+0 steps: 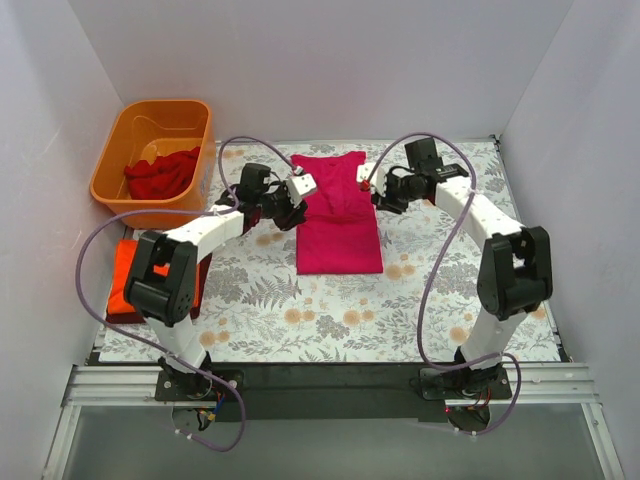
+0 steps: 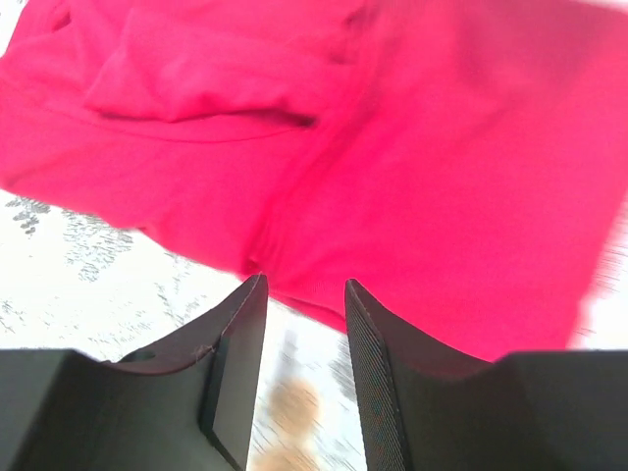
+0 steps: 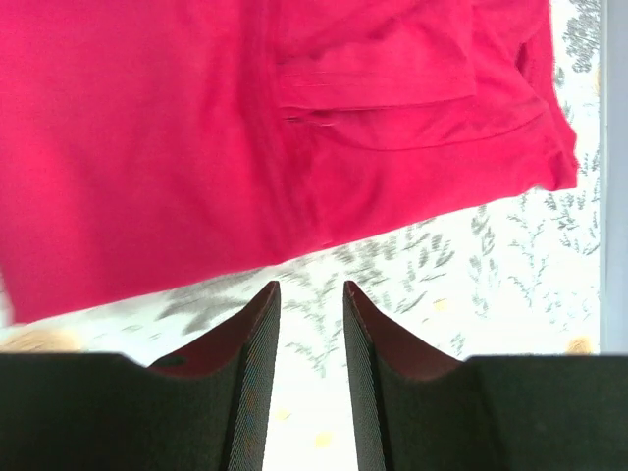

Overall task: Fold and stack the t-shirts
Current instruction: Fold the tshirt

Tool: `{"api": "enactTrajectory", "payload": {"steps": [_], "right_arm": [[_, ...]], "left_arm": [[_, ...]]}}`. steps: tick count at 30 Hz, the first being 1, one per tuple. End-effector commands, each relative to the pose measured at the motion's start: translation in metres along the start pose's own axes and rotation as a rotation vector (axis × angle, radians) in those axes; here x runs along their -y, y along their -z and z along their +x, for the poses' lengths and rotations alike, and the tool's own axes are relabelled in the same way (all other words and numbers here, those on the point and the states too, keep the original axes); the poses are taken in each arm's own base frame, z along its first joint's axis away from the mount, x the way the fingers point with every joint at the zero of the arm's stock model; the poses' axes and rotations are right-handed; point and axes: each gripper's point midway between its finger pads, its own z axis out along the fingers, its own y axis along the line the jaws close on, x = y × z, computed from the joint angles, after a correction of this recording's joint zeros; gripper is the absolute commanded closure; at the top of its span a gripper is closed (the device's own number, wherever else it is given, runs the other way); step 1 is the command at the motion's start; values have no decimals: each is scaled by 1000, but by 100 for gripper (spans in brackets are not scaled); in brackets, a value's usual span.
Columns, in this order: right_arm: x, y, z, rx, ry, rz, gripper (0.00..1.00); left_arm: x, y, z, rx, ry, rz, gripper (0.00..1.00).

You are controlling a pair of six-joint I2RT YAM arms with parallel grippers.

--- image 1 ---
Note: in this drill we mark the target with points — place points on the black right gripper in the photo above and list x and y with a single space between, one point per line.
386 196

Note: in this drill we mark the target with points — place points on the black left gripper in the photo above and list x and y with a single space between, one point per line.
291 214

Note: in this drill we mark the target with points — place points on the magenta t shirt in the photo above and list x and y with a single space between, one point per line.
340 232

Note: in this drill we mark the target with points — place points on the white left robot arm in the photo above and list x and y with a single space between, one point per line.
162 282

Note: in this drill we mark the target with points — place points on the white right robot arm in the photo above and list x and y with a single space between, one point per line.
515 273

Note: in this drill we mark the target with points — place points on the floral patterned table mat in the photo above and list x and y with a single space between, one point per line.
257 308

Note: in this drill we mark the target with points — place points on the folded dark red t shirt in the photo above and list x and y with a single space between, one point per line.
200 284

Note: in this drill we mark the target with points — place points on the red t shirt in bin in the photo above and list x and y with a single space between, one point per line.
167 177

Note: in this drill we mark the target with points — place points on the orange plastic bin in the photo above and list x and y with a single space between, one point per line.
143 131

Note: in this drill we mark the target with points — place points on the folded orange t shirt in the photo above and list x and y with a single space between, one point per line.
118 310

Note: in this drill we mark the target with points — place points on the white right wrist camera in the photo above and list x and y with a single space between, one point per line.
371 178

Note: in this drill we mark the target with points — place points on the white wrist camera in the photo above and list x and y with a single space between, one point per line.
302 185
371 178

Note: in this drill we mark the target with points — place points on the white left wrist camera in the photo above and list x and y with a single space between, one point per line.
302 185

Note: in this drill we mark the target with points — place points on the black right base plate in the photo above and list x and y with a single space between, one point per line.
465 384

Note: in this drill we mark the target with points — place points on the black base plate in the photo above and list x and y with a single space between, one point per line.
465 384
215 385

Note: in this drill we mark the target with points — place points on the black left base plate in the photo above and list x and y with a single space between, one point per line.
215 385

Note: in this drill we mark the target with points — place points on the aluminium frame rail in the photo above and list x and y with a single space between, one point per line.
137 385

